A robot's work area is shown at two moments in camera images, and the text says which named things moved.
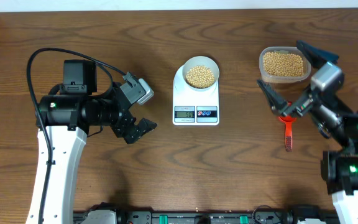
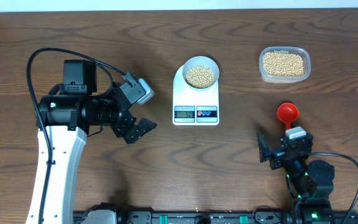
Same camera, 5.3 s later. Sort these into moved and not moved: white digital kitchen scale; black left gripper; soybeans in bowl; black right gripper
Moved: black right gripper
Not moved: soybeans in bowl; white digital kitchen scale; black left gripper
